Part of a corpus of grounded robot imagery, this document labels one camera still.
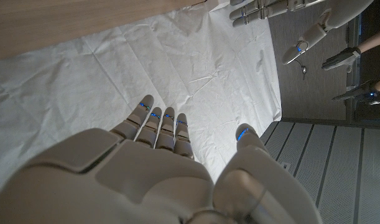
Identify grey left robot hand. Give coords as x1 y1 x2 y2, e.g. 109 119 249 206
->
229 0 376 65

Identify person's leg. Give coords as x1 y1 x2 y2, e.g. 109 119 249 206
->
357 27 380 54

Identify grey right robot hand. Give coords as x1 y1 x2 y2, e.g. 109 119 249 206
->
0 95 323 224

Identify white backdrop cloth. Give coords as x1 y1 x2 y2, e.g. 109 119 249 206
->
0 0 282 200

